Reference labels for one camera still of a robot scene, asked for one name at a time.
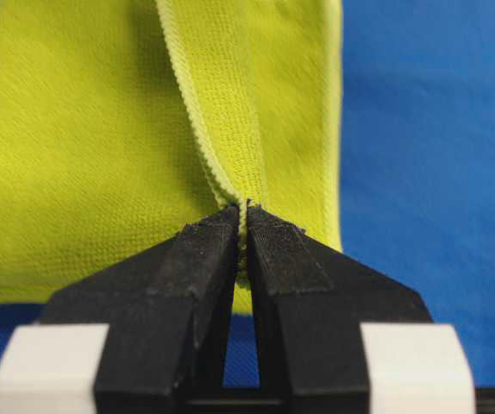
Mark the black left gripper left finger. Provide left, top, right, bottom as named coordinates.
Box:
left=0, top=203, right=242, bottom=414

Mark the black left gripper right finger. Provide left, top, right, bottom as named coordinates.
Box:
left=245, top=198, right=476, bottom=414

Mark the yellow-green towel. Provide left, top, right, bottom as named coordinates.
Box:
left=0, top=1, right=342, bottom=304

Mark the blue table cloth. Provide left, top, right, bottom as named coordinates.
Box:
left=0, top=1, right=495, bottom=386

